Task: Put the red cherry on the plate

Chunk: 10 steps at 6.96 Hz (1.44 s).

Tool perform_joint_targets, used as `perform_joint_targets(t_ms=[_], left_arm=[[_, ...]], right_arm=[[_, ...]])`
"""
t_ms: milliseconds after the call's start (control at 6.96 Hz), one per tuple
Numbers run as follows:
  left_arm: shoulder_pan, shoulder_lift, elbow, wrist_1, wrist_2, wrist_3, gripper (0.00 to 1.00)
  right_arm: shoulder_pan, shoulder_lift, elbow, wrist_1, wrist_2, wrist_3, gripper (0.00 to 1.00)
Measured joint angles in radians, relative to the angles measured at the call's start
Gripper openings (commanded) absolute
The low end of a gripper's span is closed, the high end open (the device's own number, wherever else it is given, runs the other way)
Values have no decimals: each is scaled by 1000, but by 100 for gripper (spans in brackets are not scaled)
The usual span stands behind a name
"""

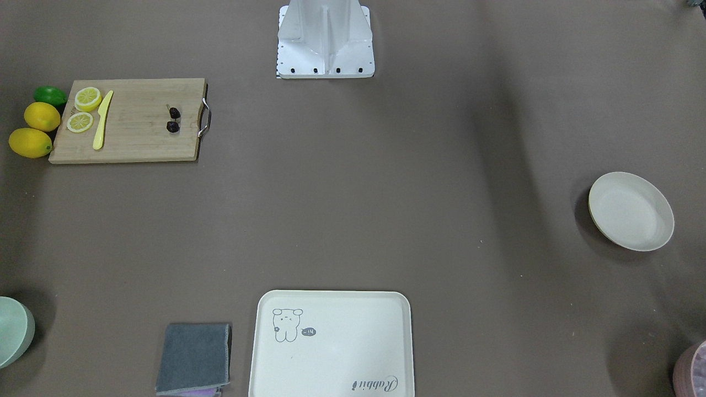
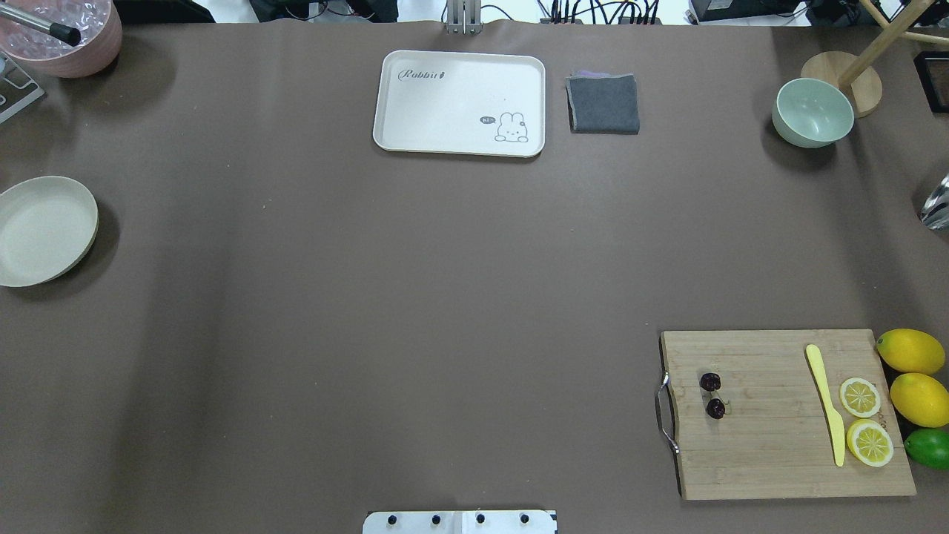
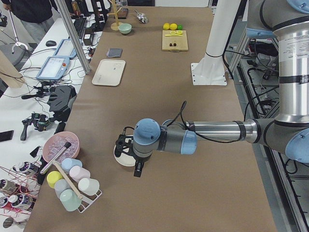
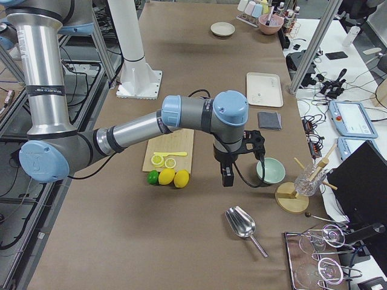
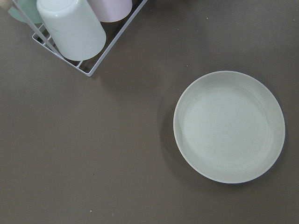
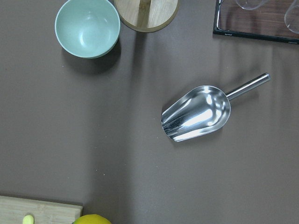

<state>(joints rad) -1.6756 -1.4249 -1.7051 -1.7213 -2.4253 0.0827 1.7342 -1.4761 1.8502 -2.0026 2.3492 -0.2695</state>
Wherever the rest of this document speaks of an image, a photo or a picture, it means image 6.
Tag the clear glass on tray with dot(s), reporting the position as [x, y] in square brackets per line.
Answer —
[250, 4]
[292, 17]

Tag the black framed wooden tray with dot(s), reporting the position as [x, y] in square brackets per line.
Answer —
[267, 22]

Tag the steel scoop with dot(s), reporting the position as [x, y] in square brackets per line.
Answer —
[203, 110]

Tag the wooden mug tree stand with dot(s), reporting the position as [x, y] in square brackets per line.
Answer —
[147, 15]

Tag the mint green bowl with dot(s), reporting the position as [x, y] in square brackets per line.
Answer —
[87, 28]

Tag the yellow lemon near board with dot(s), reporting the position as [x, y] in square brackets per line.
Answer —
[91, 219]

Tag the yellow plastic knife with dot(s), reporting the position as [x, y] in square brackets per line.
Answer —
[28, 219]

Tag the bamboo cutting board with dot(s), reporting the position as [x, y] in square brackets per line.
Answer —
[13, 210]

